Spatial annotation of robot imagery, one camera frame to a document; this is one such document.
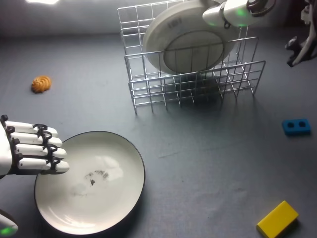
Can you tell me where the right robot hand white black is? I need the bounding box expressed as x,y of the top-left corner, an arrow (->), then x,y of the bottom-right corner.
202,0 -> 277,28

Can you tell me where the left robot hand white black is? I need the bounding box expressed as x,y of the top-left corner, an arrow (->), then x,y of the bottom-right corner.
0,114 -> 70,236

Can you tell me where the white round plate dark rim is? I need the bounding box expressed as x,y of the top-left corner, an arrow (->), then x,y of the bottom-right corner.
142,0 -> 238,75
34,130 -> 146,236

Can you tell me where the orange swirl cookie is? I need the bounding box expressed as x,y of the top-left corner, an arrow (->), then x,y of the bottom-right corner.
31,75 -> 53,94

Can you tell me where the blue block with two holes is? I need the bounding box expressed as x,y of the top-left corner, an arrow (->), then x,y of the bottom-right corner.
281,118 -> 312,136

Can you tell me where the yellow rectangular block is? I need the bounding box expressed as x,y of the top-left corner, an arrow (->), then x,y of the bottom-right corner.
256,200 -> 300,238

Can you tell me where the silver wire dish rack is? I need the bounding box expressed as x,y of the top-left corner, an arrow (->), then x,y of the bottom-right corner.
116,0 -> 267,115

